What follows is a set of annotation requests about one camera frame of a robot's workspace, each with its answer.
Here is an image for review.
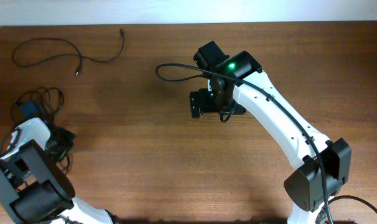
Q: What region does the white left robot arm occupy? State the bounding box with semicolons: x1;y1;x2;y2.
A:
0;100;118;223

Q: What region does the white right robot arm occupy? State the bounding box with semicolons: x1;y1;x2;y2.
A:
190;41;351;223

